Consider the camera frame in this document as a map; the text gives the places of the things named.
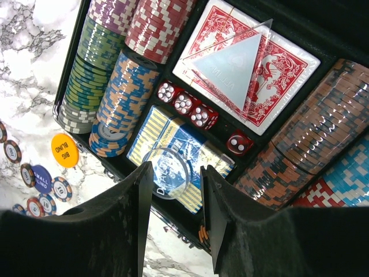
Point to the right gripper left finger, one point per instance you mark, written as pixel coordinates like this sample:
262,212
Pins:
104,236

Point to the blue playing card deck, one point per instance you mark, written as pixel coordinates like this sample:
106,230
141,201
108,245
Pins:
162,129

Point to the red 5 poker chip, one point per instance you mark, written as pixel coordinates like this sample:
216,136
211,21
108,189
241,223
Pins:
35,208

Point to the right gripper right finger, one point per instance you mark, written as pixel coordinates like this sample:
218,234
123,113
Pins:
250,239

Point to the red die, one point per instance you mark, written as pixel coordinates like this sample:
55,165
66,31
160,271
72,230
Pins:
185,102
203,116
239,144
166,92

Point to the clear triangular card holder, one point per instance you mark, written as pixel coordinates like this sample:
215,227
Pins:
228,68

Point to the red die in case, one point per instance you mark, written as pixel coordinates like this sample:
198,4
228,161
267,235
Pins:
185,102
203,116
166,92

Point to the yellow big blind button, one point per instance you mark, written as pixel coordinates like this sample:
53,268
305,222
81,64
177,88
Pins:
64,150

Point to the red playing card deck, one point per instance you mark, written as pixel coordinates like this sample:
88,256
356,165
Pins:
285,67

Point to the blue 10 poker chip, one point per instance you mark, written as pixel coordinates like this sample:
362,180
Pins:
48,204
19,209
61,189

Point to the clear round dealer button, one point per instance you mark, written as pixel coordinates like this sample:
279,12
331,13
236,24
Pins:
171,175

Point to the black poker chip case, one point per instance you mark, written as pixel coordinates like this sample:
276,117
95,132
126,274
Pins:
113,83

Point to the blue small blind button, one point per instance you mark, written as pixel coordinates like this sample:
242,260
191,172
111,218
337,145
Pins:
42,179

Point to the brown 100 poker chip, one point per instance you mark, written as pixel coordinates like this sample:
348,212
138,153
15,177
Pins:
27,175
3,133
12,151

